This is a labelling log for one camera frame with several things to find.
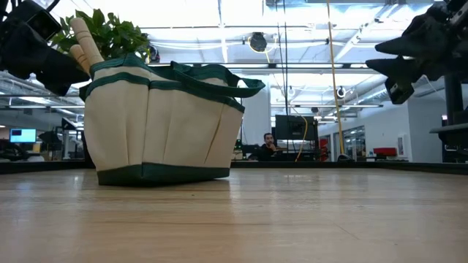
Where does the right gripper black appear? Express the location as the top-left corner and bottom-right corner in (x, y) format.
(365, 0), (468, 106)

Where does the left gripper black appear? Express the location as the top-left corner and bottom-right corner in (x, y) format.
(0, 20), (91, 97)

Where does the wide trowel wooden handle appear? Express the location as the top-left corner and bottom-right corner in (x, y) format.
(69, 44), (91, 75)

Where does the straight-tine cultivator fork wooden handle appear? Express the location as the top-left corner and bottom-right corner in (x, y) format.
(69, 17), (106, 68)

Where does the beige green gardening bag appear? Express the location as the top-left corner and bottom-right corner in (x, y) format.
(78, 52), (267, 188)

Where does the green plant in black pot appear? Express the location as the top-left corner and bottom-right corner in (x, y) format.
(50, 7), (151, 65)

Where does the blue background screen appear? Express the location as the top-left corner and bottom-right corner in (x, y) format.
(8, 127), (38, 144)

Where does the red background box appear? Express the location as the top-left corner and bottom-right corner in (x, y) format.
(372, 146), (399, 159)

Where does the black background monitor cart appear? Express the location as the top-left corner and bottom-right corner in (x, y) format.
(273, 114), (320, 162)

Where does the person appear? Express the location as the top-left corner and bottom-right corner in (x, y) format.
(247, 131), (284, 163)

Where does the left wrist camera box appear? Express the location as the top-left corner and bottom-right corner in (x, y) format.
(8, 0), (63, 42)

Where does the yellow hanging cable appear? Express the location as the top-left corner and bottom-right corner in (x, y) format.
(325, 0), (352, 162)
(294, 114), (310, 162)

